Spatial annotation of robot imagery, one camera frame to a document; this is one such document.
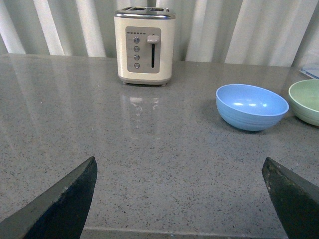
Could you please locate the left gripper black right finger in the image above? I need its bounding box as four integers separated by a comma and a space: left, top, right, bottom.
262, 157, 319, 239

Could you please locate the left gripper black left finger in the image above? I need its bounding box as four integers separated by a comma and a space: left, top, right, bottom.
0, 156, 97, 239

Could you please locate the cream toaster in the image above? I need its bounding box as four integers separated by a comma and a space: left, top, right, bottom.
114, 6, 176, 85

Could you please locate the green bowl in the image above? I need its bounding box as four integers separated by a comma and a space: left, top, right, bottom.
288, 79, 319, 126

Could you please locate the blue bowl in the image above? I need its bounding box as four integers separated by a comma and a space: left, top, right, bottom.
216, 84, 289, 131

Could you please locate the clear plastic container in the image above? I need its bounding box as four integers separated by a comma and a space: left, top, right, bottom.
300, 64, 319, 79

